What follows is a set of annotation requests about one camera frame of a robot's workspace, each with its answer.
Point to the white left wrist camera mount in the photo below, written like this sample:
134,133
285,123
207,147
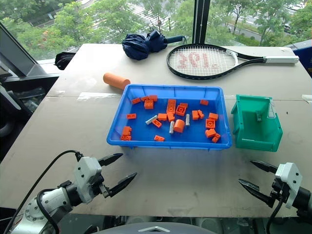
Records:
86,173

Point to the blue plastic tray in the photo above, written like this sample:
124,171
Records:
146,129

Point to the black white tennis racket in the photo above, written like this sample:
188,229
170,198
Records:
220,73

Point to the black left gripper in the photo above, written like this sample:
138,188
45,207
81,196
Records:
103,187

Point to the blue crate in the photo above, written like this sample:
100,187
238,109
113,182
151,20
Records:
303,56

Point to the orange building block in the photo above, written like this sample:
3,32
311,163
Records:
144,98
213,116
210,123
194,115
126,131
184,105
126,138
149,104
170,117
159,138
216,138
157,123
210,133
180,111
171,106
162,117
153,97
136,101
200,114

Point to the orange plastic toy brick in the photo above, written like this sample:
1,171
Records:
179,126

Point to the navy folded umbrella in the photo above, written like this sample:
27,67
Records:
140,46

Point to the dark slanted window frame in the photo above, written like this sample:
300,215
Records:
19,58

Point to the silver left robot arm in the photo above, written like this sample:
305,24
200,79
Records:
52,203

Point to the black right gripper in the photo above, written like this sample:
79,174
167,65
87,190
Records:
279,192

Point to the orange foam cylinder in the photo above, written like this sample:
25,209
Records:
116,81

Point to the black window frame post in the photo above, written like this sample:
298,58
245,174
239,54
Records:
201,22

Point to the green plastic bin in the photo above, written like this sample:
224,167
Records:
256,131

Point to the black bag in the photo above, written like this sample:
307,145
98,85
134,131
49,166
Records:
64,60

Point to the dark rounded shape with chevron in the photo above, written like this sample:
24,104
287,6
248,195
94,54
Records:
156,229

